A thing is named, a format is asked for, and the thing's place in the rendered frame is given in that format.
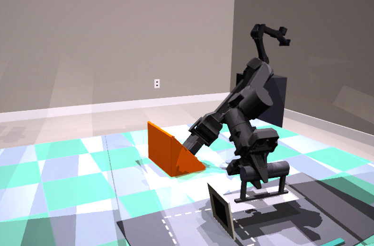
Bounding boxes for white square tile with peach stripe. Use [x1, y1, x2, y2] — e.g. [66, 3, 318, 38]
[207, 181, 236, 240]

